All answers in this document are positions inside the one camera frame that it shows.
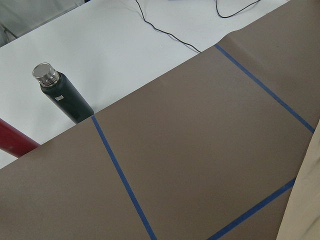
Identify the red cylindrical bottle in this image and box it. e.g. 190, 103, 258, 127
0, 119, 40, 158

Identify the thin black cable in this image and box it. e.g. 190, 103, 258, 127
135, 0, 202, 54

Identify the black bottle with steel cap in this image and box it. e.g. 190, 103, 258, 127
32, 62, 94, 124

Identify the cream long-sleeve printed shirt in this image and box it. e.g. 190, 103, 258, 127
276, 126, 320, 240

